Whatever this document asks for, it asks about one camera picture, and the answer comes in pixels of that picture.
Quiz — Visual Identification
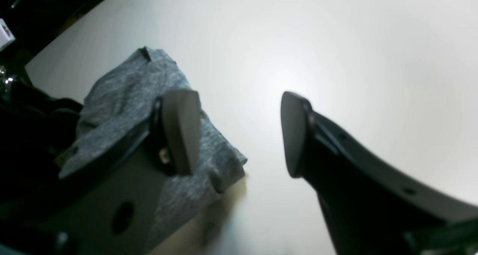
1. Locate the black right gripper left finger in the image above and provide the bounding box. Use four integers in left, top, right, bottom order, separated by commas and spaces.
1, 89, 201, 255

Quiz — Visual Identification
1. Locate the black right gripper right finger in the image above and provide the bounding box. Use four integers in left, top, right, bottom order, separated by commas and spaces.
280, 91, 478, 255

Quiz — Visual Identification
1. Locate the grey t-shirt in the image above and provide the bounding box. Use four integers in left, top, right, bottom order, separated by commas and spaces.
58, 47, 247, 252

